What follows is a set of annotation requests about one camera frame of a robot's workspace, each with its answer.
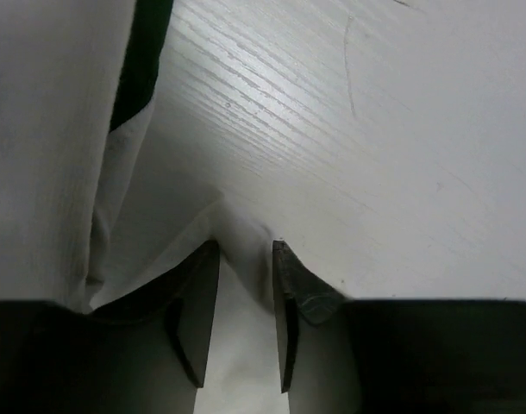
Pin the folded colourful cartoon t-shirt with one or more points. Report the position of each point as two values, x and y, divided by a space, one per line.
132 112

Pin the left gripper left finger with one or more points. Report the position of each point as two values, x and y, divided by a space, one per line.
146 352

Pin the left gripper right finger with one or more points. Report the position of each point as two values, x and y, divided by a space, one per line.
352 355

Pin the white red print t-shirt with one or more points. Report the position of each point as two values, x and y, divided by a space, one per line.
243 371

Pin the folded white cartoon t-shirt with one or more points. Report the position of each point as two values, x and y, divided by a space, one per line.
60 63

